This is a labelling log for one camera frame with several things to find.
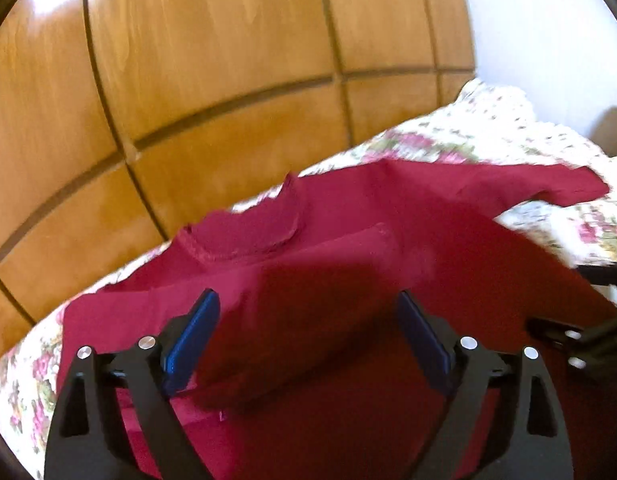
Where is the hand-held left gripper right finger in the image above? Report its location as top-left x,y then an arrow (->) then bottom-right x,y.
396,290 -> 574,480

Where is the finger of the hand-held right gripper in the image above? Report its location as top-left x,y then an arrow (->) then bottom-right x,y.
526,316 -> 597,368
575,260 -> 617,288

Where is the floral bedspread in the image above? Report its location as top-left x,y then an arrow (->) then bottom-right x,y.
0,77 -> 617,480

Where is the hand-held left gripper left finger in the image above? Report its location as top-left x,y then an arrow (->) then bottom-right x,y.
43,288 -> 222,480

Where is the red shirt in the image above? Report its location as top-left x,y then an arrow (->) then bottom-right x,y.
56,157 -> 617,480

